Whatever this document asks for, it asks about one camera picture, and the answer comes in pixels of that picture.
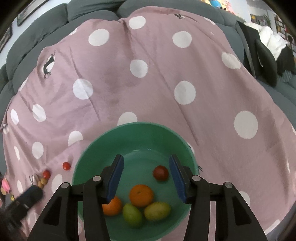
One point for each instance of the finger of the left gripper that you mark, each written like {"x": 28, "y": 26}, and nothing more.
{"x": 20, "y": 207}

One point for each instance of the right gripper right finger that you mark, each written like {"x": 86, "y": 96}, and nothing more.
{"x": 234, "y": 218}

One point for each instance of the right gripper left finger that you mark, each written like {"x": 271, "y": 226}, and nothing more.
{"x": 59, "y": 219}

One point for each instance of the tan longan fruit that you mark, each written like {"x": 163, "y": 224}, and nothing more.
{"x": 40, "y": 185}
{"x": 44, "y": 181}

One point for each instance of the smaller orange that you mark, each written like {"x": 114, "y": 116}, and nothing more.
{"x": 114, "y": 208}

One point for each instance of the lone small red tomato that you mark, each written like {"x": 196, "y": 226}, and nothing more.
{"x": 66, "y": 166}

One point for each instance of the yellow green mango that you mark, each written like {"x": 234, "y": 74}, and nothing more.
{"x": 157, "y": 211}

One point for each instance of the large orange with stem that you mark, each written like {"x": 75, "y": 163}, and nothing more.
{"x": 141, "y": 195}

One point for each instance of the large red tomato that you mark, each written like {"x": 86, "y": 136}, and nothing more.
{"x": 160, "y": 173}

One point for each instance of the pile of plush toys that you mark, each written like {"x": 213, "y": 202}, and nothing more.
{"x": 7, "y": 195}

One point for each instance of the green plastic bowl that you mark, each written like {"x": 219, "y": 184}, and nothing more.
{"x": 144, "y": 146}

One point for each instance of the black jacket on sofa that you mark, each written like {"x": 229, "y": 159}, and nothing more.
{"x": 261, "y": 61}

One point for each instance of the pink polka dot blanket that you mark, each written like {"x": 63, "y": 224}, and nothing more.
{"x": 157, "y": 65}

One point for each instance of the white cushion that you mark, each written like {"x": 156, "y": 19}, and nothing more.
{"x": 273, "y": 41}

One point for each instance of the grey sofa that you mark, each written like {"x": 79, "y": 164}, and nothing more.
{"x": 52, "y": 26}

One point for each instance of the wall display shelf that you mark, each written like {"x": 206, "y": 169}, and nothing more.
{"x": 283, "y": 30}

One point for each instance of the framed wall picture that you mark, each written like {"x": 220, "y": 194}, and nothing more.
{"x": 21, "y": 18}

